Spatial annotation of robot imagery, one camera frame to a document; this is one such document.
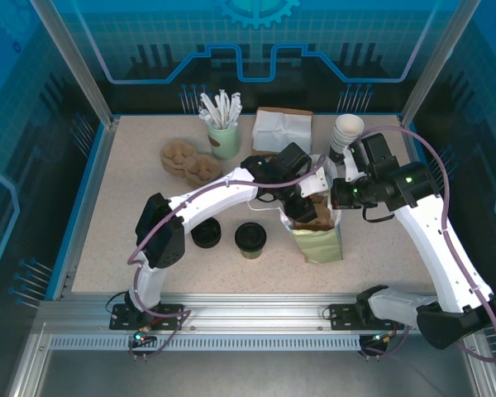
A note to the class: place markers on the brown pulp cup carrier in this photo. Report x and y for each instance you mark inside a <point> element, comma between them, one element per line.
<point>320,219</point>

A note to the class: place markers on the white and green paper bag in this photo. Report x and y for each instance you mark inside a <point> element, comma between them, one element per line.
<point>318,244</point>

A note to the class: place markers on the white paper straw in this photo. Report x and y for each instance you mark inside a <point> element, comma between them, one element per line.
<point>215,116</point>
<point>206,103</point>
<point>222,103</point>
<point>235,105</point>

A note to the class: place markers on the black plastic cup lid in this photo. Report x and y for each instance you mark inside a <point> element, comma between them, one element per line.
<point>250,235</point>

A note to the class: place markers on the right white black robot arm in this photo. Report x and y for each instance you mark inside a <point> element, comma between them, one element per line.
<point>438,248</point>

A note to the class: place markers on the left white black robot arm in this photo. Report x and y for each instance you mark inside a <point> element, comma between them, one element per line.
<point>215,198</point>

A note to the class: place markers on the white paper napkins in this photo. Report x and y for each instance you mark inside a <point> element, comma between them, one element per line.
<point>281,128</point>

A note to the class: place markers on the brown cardboard napkin box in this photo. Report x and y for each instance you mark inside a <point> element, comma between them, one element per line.
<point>256,151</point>

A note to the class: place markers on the stack of black paper cups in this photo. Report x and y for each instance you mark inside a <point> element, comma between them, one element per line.
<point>347,124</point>

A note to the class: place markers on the mint green straw mug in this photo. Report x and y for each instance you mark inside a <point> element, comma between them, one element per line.
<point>225,144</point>

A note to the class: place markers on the stack of brown pulp carriers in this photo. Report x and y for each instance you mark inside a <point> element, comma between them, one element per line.
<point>190,165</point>

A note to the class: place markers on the stack of black cup lids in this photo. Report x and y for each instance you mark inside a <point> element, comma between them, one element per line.
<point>206,233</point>

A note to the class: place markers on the blue edged table side rail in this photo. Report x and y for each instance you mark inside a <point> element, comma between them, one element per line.
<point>100,165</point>
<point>418,165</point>

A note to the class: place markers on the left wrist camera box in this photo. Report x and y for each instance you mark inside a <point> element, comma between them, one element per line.
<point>314,184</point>

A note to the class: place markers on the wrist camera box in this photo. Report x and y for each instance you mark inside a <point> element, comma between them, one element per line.
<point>314,184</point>
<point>351,165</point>

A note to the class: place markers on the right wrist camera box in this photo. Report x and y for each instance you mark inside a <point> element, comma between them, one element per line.
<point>351,165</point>

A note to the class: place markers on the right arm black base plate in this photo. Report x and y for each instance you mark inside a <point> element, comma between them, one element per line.
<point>339,318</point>

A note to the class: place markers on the aluminium frame post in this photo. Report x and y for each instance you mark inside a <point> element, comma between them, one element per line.
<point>436,62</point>
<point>76,62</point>

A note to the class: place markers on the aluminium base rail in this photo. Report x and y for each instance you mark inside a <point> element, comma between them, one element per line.
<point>252,310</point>

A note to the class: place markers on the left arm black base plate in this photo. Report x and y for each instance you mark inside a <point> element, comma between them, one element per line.
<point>120,320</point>

